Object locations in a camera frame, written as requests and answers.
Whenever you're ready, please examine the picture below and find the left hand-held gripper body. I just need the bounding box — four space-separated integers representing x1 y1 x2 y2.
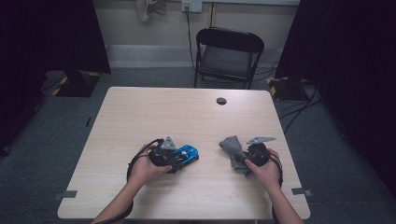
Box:
148 135 177 167

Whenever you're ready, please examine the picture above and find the grey tape strip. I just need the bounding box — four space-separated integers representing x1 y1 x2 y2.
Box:
290 187 313 198
52 189 78 201

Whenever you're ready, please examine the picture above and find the black folding chair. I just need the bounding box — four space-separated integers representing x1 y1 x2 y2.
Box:
193 26 265 91

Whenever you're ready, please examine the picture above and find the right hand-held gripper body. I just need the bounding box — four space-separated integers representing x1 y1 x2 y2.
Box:
247 135 276 167

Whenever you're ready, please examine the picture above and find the blue toy car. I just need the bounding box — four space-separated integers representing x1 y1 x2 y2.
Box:
169 144 200 172

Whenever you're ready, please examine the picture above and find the brown wall conduit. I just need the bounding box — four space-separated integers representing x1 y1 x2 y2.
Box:
208 2 217 28

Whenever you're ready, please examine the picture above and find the beige hanging cloth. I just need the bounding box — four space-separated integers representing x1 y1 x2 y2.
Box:
134 0 167 22

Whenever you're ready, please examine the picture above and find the black stand base yellow tape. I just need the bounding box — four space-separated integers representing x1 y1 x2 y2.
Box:
51 70 102 98
265 76 309 101

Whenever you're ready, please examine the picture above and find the person's right hand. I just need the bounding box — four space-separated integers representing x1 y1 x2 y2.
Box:
245 148 283 191

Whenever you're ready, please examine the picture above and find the black floor cable bundle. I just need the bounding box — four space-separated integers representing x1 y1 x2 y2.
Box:
253 60 323 134

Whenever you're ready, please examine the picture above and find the right hand-held gripper black cable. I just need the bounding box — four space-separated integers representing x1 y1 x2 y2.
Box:
270 150 285 224

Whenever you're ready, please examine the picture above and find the hand-held gripper black cable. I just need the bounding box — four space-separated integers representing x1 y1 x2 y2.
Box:
270 150 285 224
94 138 164 224

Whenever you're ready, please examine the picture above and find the black power cable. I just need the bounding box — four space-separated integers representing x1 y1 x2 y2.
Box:
185 6 197 71

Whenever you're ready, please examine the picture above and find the left hand-held gripper black cable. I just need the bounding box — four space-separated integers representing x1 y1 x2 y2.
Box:
94 138 164 224

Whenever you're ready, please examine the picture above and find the person's left hand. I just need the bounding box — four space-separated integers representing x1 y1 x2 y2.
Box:
129 143 173 188

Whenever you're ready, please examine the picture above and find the grey cloth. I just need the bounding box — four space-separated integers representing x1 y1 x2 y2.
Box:
219 134 254 177

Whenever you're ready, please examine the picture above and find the dark curtain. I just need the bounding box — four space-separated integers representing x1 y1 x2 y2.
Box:
0 0 112 157
275 0 396 200

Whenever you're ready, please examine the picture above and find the white wall socket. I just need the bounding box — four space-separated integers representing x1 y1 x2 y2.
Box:
181 0 204 13

